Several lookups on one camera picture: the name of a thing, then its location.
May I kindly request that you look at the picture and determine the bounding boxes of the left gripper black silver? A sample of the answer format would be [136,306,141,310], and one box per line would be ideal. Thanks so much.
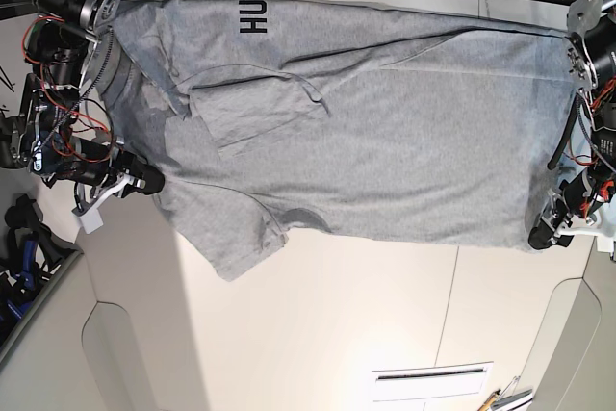
[527,167,615,250]

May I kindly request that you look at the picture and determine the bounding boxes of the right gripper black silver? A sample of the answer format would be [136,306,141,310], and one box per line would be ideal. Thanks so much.
[71,139,165,197]

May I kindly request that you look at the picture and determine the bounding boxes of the grey T-shirt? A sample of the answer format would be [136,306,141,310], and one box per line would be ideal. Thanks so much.
[103,0,574,281]

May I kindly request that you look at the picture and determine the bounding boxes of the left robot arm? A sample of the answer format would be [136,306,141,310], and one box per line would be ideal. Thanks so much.
[528,0,615,259]

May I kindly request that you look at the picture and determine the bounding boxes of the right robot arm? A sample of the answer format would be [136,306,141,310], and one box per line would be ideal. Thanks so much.
[1,0,165,204]

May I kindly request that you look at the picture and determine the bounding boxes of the black and blue tool pile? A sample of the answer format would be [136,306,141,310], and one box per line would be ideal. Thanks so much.
[1,194,79,339]

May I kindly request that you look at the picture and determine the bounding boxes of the pens at bottom edge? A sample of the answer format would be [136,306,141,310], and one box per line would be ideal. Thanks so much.
[478,376,534,411]

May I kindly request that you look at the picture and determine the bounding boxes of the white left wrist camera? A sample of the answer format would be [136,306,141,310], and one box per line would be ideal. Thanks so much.
[557,208,615,258]

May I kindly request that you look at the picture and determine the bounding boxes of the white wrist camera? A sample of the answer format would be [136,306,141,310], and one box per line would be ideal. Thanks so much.
[71,173,134,234]
[557,208,615,258]

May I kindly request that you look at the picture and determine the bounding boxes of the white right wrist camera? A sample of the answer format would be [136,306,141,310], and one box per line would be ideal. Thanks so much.
[71,173,134,234]

